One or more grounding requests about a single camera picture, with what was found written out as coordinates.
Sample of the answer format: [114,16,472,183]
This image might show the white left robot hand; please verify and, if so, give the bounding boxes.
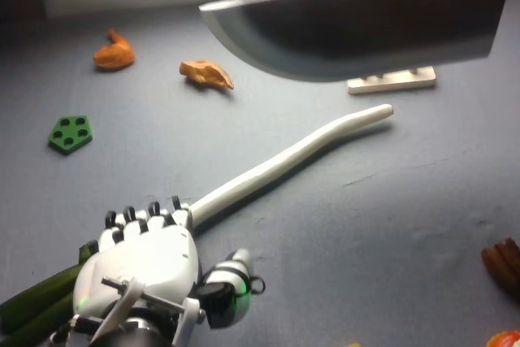
[72,195,266,330]

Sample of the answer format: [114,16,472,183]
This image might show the long white green leek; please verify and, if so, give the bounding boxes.
[0,103,394,347]

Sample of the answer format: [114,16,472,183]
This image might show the large steel cleaver blade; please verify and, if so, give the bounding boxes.
[198,0,514,83]

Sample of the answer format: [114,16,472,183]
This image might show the wooden peg board base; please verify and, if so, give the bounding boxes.
[347,65,437,95]

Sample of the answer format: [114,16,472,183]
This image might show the green pentagon five-hole block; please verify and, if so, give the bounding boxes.
[47,115,93,156]

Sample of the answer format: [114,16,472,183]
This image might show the orange toy chicken drumstick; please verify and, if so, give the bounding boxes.
[93,28,136,72]

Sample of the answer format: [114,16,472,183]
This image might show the grey table cloth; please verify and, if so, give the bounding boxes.
[0,0,520,347]

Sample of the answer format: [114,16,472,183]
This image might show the brown toy meat piece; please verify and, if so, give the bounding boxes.
[481,236,520,303]

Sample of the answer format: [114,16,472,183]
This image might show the orange toy tart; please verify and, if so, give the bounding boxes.
[486,330,520,347]

